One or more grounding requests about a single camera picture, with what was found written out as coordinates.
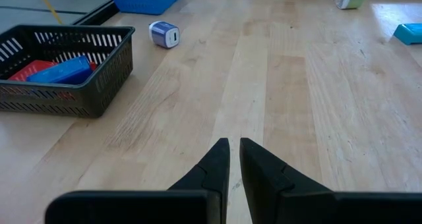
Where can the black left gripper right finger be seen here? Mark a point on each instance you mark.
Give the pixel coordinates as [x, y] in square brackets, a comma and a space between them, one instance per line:
[263, 184]

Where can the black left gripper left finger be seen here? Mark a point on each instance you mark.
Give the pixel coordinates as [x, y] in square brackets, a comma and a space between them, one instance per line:
[204, 184]

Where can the purple white USB charger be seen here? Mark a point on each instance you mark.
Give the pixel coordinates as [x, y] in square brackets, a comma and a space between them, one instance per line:
[163, 34]

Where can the dark blue card box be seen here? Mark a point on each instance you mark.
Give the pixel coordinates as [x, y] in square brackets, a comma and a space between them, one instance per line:
[62, 70]

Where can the red card box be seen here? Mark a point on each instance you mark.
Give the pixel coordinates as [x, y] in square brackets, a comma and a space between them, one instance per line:
[31, 69]

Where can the light blue card box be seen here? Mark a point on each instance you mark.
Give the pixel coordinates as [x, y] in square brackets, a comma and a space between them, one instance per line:
[409, 34]

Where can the black plastic basket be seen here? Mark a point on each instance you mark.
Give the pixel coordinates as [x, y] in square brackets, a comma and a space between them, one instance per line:
[108, 85]

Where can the blue plastic basket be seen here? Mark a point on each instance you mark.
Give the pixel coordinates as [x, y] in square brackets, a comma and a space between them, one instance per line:
[145, 0]

